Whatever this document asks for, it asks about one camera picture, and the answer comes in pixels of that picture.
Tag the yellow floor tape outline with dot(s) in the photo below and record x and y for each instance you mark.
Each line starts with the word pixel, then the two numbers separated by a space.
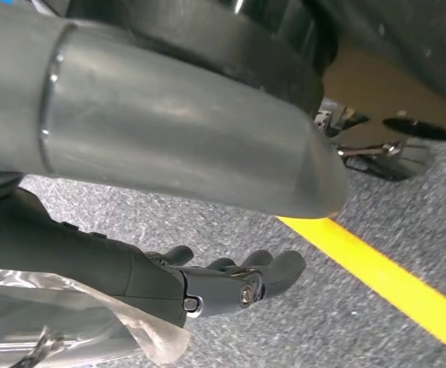
pixel 380 272

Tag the clear plastic shield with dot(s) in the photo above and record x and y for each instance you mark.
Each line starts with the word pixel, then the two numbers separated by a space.
pixel 92 330

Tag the tan robot body panel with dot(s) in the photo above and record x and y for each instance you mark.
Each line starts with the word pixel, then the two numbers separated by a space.
pixel 361 91

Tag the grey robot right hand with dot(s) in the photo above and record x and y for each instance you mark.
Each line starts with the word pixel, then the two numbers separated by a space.
pixel 169 137

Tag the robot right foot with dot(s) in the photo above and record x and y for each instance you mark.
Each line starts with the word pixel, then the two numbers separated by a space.
pixel 399 162

